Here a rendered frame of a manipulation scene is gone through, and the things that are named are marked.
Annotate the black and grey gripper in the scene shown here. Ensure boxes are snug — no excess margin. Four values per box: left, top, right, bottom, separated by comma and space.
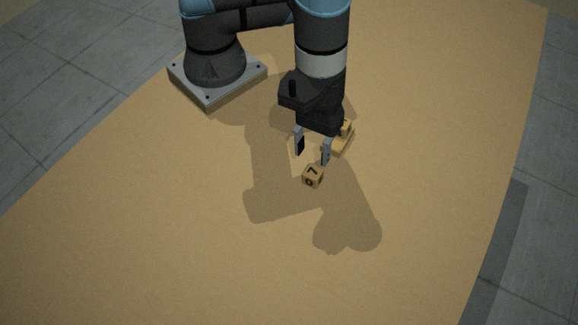
278, 42, 348, 167

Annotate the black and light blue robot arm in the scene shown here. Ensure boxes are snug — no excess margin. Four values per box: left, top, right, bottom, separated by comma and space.
179, 0, 351, 88

